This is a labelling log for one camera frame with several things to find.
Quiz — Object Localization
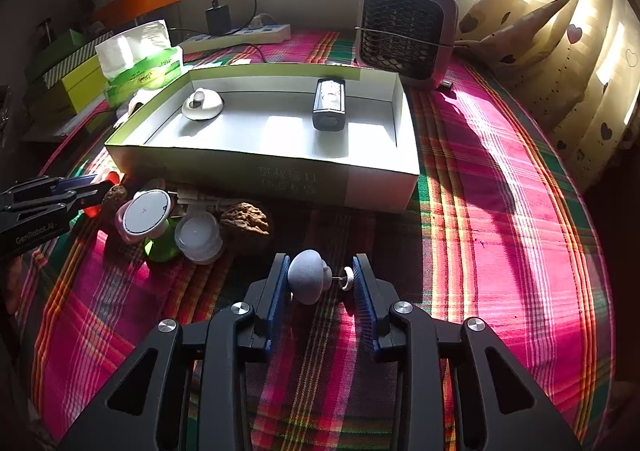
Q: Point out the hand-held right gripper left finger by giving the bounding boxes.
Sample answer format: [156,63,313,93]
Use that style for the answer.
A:
[57,253,291,451]

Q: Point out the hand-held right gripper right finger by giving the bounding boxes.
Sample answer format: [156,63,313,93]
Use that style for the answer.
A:
[352,253,583,451]

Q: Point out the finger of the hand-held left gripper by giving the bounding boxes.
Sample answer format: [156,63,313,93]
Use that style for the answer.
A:
[0,174,97,206]
[0,182,115,228]

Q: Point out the carved dark walnut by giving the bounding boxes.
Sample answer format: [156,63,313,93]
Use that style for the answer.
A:
[102,184,129,220]

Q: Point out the white mushroom-shaped knob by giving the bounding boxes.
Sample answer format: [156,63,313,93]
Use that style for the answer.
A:
[287,249,354,304]

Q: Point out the round white disc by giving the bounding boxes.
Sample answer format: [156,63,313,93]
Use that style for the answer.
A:
[116,188,170,243]

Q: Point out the wrinkled brown walnut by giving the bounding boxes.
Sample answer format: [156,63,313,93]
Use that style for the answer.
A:
[220,202,274,250]

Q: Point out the green plastic cup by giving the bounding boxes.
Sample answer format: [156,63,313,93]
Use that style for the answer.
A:
[144,217,182,263]

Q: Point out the translucent white jar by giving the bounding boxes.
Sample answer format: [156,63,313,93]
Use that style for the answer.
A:
[174,211,223,265]

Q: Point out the white cable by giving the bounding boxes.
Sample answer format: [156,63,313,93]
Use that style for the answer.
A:
[169,185,232,213]

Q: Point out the shallow cardboard box tray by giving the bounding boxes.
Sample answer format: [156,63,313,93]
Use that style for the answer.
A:
[104,62,421,213]

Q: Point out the yellow-green box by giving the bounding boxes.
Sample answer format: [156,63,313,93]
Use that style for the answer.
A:
[30,56,109,118]

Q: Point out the green tissue pack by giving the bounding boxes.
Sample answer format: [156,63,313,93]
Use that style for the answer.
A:
[95,20,184,93]

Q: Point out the white round holder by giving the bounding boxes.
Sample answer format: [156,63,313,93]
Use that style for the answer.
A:
[182,88,224,121]

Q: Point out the orange box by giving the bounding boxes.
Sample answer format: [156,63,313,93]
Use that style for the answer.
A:
[92,0,183,29]

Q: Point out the black rectangular device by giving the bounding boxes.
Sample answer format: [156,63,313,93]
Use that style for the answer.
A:
[312,77,347,131]

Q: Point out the black charger adapter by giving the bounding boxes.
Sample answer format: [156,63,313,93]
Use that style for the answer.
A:
[206,5,232,36]

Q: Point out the white power strip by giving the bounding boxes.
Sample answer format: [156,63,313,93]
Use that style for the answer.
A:
[180,22,292,54]

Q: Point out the grey desktop fan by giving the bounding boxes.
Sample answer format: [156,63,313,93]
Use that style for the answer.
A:
[355,0,459,90]

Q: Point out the cream heart-print curtain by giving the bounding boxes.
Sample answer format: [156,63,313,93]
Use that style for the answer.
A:
[454,0,640,192]

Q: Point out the black power cord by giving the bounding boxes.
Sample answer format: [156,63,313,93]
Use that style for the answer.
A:
[170,28,269,65]

